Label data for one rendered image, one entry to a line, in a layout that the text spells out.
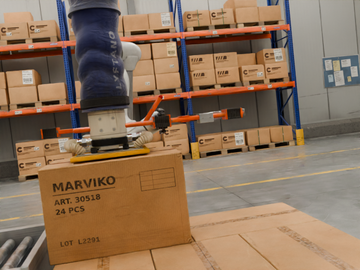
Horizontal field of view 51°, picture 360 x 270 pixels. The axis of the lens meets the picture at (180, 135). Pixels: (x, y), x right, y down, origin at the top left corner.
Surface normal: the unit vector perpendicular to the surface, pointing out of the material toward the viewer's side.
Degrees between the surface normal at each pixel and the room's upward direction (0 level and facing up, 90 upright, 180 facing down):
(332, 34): 90
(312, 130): 90
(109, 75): 77
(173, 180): 90
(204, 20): 91
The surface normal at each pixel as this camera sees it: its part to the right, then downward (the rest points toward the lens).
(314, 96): 0.17, 0.04
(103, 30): 0.51, -0.22
